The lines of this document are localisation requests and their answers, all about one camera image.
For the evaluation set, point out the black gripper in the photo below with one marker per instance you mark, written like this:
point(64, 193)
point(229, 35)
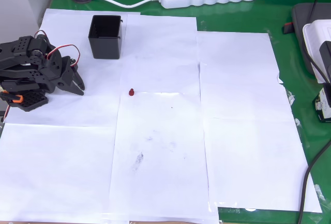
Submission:
point(69, 72)

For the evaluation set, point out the small red object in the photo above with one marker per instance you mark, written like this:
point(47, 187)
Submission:
point(131, 93)

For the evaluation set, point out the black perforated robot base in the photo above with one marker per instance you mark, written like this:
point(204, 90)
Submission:
point(32, 102)

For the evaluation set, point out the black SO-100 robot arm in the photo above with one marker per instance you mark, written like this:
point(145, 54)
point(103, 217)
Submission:
point(15, 48)

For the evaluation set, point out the black square container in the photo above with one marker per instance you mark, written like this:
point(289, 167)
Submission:
point(106, 45)

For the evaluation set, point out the orange table clamp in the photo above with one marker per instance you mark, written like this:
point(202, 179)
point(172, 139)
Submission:
point(13, 97)

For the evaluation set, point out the black red USB stick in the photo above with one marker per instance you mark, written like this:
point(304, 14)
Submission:
point(288, 28)

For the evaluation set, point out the grey padded sleeve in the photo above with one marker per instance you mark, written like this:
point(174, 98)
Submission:
point(300, 14)

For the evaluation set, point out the white plastic container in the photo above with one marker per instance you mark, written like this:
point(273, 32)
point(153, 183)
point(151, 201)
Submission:
point(314, 35)

